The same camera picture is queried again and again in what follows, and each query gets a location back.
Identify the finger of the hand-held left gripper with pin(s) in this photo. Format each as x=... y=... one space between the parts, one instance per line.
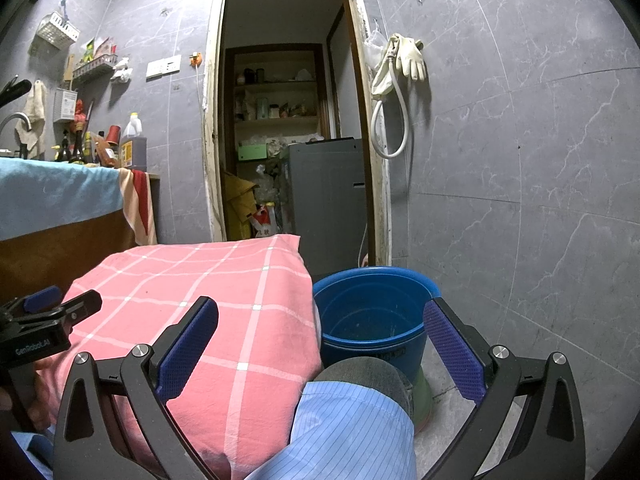
x=82 y=307
x=42 y=298

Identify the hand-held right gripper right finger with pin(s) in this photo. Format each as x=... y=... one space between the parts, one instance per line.
x=452 y=345

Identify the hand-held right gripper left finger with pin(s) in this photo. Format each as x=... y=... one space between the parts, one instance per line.
x=187 y=345

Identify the blue plastic bucket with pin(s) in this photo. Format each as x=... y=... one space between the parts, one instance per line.
x=370 y=310

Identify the pink checked blanket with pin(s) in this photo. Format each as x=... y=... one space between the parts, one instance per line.
x=225 y=335

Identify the blue towel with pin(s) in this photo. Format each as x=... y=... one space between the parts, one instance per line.
x=60 y=195

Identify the red striped cloth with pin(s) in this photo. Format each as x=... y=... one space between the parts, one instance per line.
x=140 y=200

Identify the person's right leg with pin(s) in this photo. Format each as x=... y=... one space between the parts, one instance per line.
x=350 y=435

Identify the red and white plastic bag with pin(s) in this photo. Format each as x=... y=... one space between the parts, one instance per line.
x=264 y=222

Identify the dark glass bottle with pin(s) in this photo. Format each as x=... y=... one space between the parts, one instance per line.
x=77 y=150
x=62 y=150

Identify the orange packet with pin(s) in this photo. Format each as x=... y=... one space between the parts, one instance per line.
x=107 y=152

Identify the yellow bag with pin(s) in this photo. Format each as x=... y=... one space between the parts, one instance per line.
x=237 y=195

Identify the large oil bottle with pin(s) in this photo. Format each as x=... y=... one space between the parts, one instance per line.
x=134 y=152

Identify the red cup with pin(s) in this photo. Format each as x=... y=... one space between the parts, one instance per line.
x=113 y=135

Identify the metal faucet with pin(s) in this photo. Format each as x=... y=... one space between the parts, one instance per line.
x=17 y=117

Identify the clear plastic bags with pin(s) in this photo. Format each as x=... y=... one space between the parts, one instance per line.
x=270 y=180

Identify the red kitchen item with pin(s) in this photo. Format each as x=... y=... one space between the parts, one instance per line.
x=81 y=115

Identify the grey washing machine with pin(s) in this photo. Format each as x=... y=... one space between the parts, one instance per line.
x=325 y=200

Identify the beige hanging towel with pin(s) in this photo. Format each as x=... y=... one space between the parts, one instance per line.
x=35 y=105

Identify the white utensil holder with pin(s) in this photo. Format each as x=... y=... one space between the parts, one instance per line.
x=65 y=105

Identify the green box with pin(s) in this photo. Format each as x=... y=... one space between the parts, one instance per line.
x=252 y=153

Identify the white hanging plastic bag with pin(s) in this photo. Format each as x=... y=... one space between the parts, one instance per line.
x=121 y=71

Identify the wooden shelf unit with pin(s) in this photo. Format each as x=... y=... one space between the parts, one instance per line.
x=275 y=120

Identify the cream rubber gloves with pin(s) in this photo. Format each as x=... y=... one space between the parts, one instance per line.
x=412 y=60

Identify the clear hanging plastic bag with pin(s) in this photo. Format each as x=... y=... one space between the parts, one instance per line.
x=372 y=47

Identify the worn door frame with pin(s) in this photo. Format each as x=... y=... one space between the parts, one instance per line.
x=210 y=135

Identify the wall rack with packets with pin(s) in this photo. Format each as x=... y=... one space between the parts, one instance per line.
x=95 y=67

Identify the white wall switch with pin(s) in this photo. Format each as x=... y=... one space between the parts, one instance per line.
x=155 y=68

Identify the white wall socket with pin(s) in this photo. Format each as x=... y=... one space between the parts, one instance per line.
x=172 y=64

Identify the white wall basket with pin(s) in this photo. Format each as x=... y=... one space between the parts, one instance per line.
x=57 y=32

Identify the orange wall hook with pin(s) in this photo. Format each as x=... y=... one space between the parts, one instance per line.
x=195 y=59

